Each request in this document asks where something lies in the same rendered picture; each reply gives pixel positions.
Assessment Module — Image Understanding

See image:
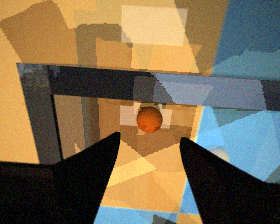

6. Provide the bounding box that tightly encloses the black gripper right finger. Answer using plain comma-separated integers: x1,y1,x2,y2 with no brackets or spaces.
179,137,280,224

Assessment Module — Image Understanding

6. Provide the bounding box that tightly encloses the brown ball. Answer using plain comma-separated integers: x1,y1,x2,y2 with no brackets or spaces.
137,107,163,133

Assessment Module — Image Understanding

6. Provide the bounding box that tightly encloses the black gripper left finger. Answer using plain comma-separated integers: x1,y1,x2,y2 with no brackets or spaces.
0,132,120,224

